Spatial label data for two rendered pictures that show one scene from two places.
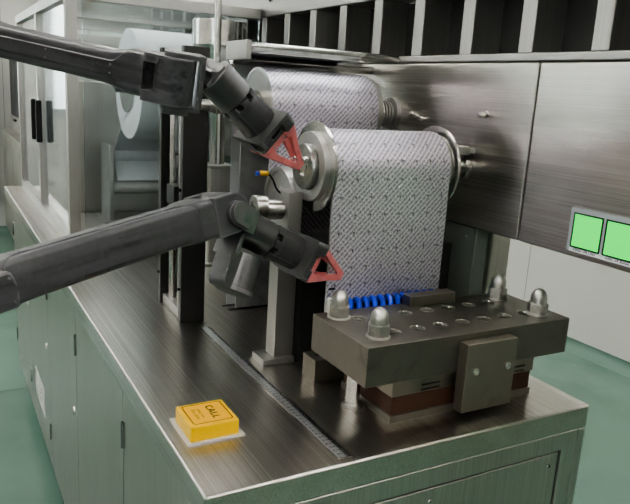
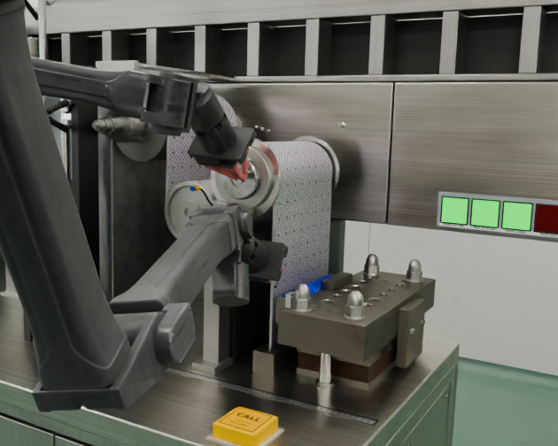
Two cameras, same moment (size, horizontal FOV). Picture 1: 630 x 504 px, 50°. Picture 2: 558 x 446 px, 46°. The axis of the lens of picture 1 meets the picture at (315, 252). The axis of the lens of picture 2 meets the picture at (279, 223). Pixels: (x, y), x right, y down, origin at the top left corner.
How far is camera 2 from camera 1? 0.58 m
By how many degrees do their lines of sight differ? 31
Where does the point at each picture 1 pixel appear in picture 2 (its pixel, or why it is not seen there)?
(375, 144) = (291, 154)
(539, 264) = not seen: hidden behind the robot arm
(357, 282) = (289, 277)
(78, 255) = (188, 280)
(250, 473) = not seen: outside the picture
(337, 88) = not seen: hidden behind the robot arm
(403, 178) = (310, 181)
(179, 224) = (220, 240)
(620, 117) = (473, 122)
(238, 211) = (248, 222)
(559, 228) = (427, 210)
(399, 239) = (309, 234)
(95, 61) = (88, 82)
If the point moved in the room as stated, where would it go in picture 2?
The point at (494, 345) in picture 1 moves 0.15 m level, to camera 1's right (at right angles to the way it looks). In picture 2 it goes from (418, 307) to (474, 298)
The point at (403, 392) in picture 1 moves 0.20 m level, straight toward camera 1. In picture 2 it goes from (374, 360) to (445, 407)
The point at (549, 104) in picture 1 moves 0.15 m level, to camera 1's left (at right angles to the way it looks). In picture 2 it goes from (406, 115) to (348, 112)
